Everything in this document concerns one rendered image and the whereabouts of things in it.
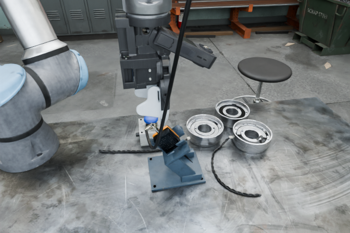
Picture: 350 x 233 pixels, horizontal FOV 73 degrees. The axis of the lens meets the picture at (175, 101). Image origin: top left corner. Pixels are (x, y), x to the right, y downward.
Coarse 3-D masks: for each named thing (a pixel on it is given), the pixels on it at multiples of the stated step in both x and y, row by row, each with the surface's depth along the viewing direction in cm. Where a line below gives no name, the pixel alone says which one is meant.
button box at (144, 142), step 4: (140, 120) 68; (140, 124) 67; (144, 124) 67; (148, 124) 66; (140, 128) 65; (144, 128) 65; (140, 132) 64; (144, 132) 64; (148, 132) 64; (152, 132) 64; (136, 136) 68; (140, 136) 64; (144, 136) 64; (152, 136) 65; (140, 140) 65; (144, 140) 65; (144, 144) 66
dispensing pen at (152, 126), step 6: (150, 126) 49; (156, 126) 50; (162, 132) 51; (168, 132) 50; (156, 138) 51; (162, 138) 51; (168, 138) 51; (174, 138) 51; (162, 144) 52; (168, 144) 52; (174, 144) 52; (168, 150) 53; (186, 156) 57; (192, 162) 59
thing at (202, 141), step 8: (192, 120) 71; (200, 120) 71; (208, 120) 71; (216, 120) 70; (200, 128) 70; (208, 128) 70; (192, 136) 65; (200, 136) 63; (216, 136) 64; (200, 144) 66; (208, 144) 64
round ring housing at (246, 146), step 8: (240, 120) 69; (248, 120) 69; (248, 128) 68; (264, 128) 68; (232, 136) 66; (248, 136) 69; (256, 136) 67; (240, 144) 63; (248, 144) 62; (256, 144) 61; (264, 144) 61; (248, 152) 64; (256, 152) 63
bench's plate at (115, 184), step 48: (96, 144) 67; (192, 144) 67; (288, 144) 67; (336, 144) 67; (0, 192) 54; (48, 192) 54; (96, 192) 54; (144, 192) 54; (192, 192) 54; (288, 192) 54; (336, 192) 54
